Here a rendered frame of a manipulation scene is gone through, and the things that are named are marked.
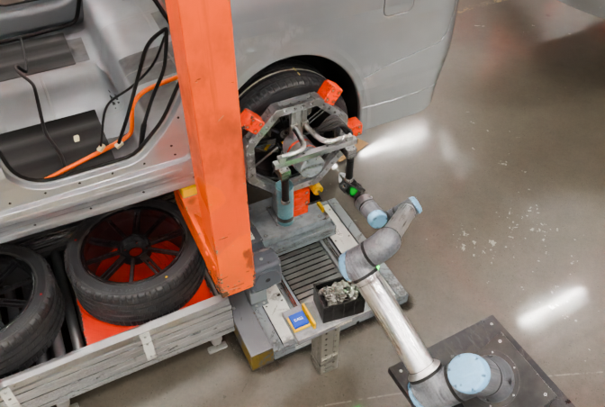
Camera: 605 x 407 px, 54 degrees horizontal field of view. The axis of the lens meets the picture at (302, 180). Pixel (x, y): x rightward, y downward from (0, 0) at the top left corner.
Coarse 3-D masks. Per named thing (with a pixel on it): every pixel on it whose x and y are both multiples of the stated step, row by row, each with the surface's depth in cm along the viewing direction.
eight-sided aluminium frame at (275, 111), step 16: (304, 96) 278; (320, 96) 280; (272, 112) 272; (288, 112) 274; (336, 112) 288; (336, 128) 301; (256, 144) 277; (336, 160) 310; (256, 176) 291; (320, 176) 311; (272, 192) 303
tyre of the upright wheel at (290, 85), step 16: (272, 64) 288; (288, 64) 289; (304, 64) 296; (256, 80) 281; (272, 80) 278; (288, 80) 277; (304, 80) 279; (320, 80) 285; (240, 96) 280; (256, 96) 275; (272, 96) 275; (288, 96) 279; (240, 112) 277; (256, 112) 276
